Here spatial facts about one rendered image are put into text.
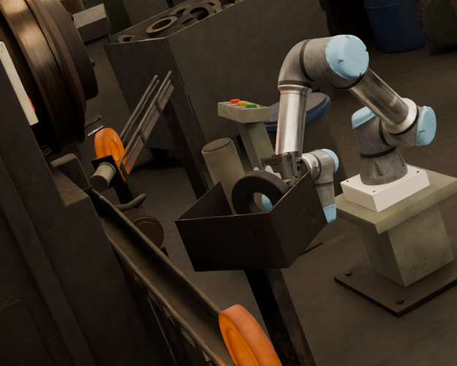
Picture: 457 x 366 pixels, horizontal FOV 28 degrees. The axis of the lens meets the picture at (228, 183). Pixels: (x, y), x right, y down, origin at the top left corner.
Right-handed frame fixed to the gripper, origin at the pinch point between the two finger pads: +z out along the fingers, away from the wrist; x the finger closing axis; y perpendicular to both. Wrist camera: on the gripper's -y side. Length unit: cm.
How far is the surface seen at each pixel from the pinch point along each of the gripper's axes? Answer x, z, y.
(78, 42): -35, 14, 43
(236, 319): 37, 65, -13
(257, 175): 5.6, 6.9, 4.3
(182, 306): 0.5, 35.0, -18.9
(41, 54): -35, 28, 40
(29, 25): -37, 28, 47
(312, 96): -68, -147, 20
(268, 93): -143, -230, 26
